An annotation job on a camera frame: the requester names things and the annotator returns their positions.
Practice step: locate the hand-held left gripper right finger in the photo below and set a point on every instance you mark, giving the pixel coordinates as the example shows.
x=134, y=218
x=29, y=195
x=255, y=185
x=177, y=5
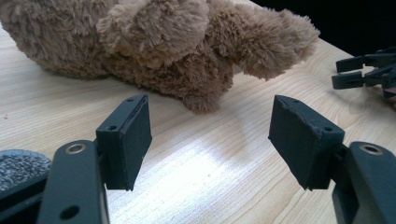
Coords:
x=305, y=143

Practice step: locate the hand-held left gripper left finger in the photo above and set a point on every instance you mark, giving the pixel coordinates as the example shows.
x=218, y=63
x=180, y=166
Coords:
x=124, y=146

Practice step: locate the brown plush teddy bear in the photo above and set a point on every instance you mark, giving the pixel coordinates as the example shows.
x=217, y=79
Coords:
x=155, y=46

